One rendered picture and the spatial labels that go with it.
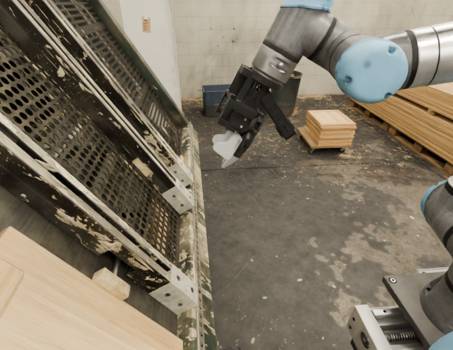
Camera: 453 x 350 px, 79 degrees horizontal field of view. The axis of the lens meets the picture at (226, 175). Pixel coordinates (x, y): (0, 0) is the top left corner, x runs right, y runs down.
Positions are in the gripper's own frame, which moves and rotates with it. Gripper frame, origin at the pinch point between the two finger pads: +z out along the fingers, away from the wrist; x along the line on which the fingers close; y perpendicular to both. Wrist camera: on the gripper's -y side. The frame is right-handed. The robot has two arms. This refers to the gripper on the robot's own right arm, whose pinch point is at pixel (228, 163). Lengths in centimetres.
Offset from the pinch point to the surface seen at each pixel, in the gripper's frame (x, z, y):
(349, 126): -238, 7, -189
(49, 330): 27.8, 24.9, 21.0
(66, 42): -51, 6, 52
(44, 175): 8.5, 12.0, 32.1
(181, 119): -126, 42, 1
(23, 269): 21.7, 20.3, 28.1
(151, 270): 8.4, 29.8, 6.1
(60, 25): -51, 1, 55
